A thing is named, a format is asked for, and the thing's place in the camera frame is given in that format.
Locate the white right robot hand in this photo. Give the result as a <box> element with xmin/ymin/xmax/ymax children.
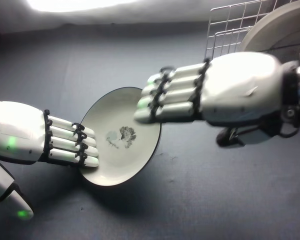
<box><xmin>133</xmin><ymin>51</ymin><xmax>291</xmax><ymax>148</ymax></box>

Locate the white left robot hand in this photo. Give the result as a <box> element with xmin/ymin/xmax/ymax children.
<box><xmin>0</xmin><ymin>101</ymin><xmax>100</xmax><ymax>221</ymax></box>

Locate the white plate with black rim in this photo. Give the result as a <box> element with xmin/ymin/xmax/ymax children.
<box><xmin>239</xmin><ymin>0</ymin><xmax>300</xmax><ymax>53</ymax></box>
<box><xmin>79</xmin><ymin>86</ymin><xmax>163</xmax><ymax>187</ymax></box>

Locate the grey table cloth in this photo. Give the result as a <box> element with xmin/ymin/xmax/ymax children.
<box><xmin>0</xmin><ymin>22</ymin><xmax>300</xmax><ymax>240</ymax></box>

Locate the silver wire dish rack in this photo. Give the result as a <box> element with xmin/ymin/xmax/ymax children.
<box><xmin>205</xmin><ymin>0</ymin><xmax>300</xmax><ymax>62</ymax></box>

